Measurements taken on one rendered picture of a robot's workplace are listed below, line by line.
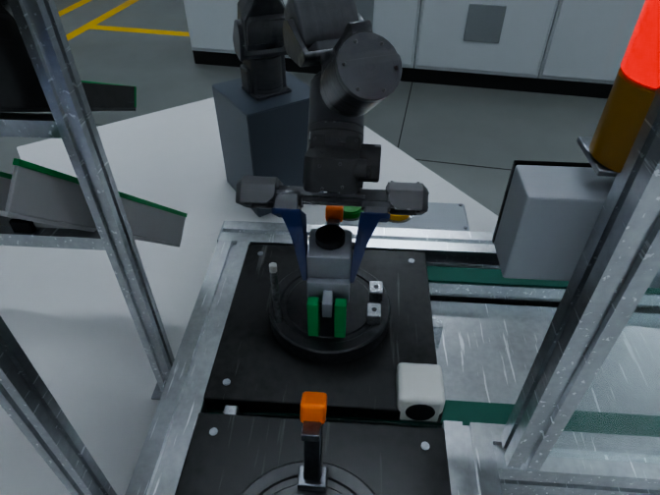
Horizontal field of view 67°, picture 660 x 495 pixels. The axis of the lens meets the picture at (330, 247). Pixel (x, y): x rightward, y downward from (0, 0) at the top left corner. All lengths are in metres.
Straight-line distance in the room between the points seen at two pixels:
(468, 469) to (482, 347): 0.18
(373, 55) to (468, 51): 3.13
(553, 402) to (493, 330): 0.25
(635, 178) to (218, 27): 3.64
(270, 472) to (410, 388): 0.15
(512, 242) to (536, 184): 0.04
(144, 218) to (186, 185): 0.44
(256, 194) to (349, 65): 0.15
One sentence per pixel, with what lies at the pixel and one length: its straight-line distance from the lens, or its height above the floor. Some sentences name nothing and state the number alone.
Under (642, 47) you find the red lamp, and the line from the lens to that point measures 0.31.
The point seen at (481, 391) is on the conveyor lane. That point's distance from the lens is 0.62.
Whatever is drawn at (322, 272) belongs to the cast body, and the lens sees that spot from 0.51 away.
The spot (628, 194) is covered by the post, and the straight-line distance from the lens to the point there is 0.32.
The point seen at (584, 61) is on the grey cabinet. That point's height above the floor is 0.24.
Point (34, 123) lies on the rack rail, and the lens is 0.47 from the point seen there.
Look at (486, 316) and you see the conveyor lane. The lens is 0.69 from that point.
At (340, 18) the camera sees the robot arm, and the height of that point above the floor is 1.26.
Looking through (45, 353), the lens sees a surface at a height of 0.86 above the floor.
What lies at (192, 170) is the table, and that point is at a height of 0.86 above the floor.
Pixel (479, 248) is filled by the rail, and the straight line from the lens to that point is 0.72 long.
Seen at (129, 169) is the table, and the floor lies 0.86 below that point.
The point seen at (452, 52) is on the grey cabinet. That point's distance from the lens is 3.57.
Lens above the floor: 1.42
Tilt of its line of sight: 41 degrees down
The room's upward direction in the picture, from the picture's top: straight up
